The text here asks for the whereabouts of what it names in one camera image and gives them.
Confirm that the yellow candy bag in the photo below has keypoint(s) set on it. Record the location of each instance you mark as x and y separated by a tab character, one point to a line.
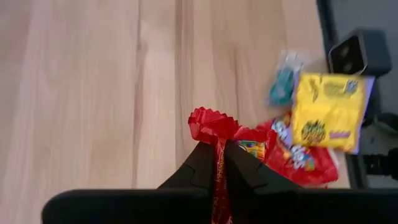
326	109

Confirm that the black table-level camera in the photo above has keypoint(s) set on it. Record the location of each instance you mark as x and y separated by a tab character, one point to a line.
370	53

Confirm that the red Skittles bag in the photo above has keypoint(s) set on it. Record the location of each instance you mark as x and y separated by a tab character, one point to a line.
211	124
311	168

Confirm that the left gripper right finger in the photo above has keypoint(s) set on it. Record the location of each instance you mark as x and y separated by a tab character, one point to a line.
295	208

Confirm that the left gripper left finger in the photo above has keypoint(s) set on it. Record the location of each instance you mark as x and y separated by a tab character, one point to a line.
130	208

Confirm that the clear wrapper teal candy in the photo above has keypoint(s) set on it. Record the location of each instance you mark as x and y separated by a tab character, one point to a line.
281	87

